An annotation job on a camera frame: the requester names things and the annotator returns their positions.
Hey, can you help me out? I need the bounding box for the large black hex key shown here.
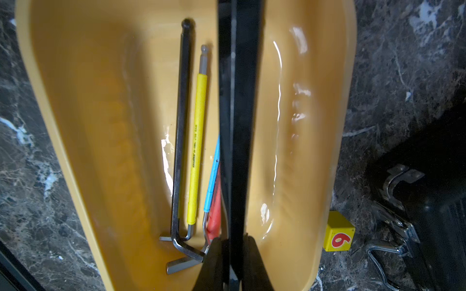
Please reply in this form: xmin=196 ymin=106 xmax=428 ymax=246
xmin=217 ymin=1 xmax=263 ymax=281

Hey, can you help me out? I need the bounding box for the red-sleeved hex key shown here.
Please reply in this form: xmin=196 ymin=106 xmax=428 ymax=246
xmin=166 ymin=163 xmax=223 ymax=276

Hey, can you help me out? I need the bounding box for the yellow number cube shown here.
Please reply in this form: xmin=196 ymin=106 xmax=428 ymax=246
xmin=324 ymin=210 xmax=356 ymax=252

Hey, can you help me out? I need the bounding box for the blue-sleeved hex key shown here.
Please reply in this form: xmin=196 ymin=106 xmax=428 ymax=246
xmin=203 ymin=137 xmax=222 ymax=245

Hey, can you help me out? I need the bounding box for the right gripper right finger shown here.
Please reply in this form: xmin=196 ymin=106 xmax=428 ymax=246
xmin=242 ymin=235 xmax=274 ymax=291

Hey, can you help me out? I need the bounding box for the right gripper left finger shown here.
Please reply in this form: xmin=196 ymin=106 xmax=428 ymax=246
xmin=192 ymin=238 xmax=229 ymax=291

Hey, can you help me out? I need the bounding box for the black metal case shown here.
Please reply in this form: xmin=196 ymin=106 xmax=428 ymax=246
xmin=365 ymin=104 xmax=466 ymax=291

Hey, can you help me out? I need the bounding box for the yellow plastic storage tray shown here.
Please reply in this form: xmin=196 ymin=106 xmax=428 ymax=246
xmin=15 ymin=1 xmax=357 ymax=291

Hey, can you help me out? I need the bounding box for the yellow-sleeved hex key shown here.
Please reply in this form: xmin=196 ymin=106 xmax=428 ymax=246
xmin=183 ymin=44 xmax=209 ymax=241

